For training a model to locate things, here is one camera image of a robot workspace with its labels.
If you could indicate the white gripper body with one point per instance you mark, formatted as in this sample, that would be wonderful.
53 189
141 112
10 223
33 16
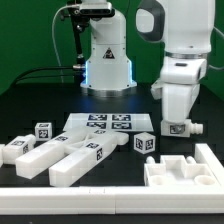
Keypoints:
177 100

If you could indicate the white chair seat part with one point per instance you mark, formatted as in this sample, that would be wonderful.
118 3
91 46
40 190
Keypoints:
176 170

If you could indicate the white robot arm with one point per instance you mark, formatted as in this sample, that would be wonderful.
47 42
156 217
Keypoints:
184 26

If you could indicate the white cube nut with tag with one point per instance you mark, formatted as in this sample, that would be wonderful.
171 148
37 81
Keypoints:
144 142

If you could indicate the white tag sheet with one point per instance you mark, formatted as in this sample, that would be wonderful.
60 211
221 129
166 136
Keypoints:
115 121

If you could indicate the white L-shaped fence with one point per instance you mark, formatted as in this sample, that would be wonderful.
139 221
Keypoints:
120 200

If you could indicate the small white cube nut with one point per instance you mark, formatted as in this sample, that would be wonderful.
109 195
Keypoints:
43 131

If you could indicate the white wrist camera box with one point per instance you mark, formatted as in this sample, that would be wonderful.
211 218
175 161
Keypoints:
183 71

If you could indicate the white chair back frame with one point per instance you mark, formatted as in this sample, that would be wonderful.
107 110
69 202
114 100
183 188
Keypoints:
70 155

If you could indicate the grey camera on stand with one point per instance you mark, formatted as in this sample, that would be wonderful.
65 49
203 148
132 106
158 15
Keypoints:
96 9

